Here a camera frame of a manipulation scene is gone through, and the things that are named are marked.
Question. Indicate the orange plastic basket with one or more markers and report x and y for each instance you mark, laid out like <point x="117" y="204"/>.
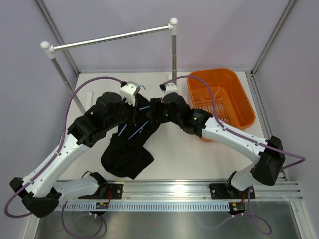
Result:
<point x="232" y="104"/>

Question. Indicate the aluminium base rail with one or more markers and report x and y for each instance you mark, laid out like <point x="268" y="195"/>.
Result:
<point x="198" y="191"/>

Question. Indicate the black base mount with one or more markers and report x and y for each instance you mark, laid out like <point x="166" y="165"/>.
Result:
<point x="112" y="190"/>
<point x="219" y="191"/>

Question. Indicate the white slotted cable duct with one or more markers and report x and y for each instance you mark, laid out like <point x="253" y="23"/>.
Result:
<point x="117" y="206"/>

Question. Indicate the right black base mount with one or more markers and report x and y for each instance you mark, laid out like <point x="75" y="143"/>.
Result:
<point x="219" y="191"/>

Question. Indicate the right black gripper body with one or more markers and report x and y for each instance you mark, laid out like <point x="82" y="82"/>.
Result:
<point x="157" y="105"/>

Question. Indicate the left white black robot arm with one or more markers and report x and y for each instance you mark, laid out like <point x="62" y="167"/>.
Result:
<point x="40" y="191"/>

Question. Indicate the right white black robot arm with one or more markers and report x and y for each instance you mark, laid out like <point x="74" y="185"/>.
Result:
<point x="265" y="155"/>

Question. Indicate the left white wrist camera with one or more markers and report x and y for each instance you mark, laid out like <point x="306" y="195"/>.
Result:
<point x="129" y="88"/>

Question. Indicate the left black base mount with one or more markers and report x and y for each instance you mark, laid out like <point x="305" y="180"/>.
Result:
<point x="112" y="190"/>

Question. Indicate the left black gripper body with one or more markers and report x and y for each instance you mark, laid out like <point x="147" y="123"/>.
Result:
<point x="127" y="105"/>

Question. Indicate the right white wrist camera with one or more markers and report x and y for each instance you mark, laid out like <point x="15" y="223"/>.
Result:
<point x="168" y="88"/>

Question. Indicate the blue wire hanger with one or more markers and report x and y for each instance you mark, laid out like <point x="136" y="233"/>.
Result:
<point x="137" y="119"/>

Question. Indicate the black shorts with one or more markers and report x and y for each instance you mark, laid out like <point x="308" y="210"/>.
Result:
<point x="127" y="157"/>

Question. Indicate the silver white clothes rack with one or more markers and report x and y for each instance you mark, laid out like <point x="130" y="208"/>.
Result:
<point x="50" y="49"/>

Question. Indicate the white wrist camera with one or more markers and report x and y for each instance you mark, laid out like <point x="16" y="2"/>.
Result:
<point x="129" y="88"/>
<point x="168" y="88"/>

